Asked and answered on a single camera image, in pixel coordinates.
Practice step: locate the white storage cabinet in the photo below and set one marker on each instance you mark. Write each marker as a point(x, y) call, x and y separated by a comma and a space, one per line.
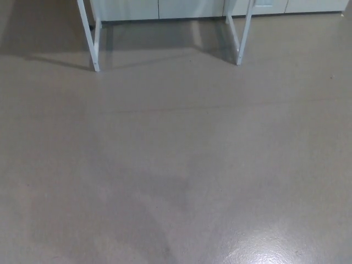
point(192, 8)

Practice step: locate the white metal-framed desk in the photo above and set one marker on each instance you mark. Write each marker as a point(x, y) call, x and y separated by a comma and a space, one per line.
point(90, 41)

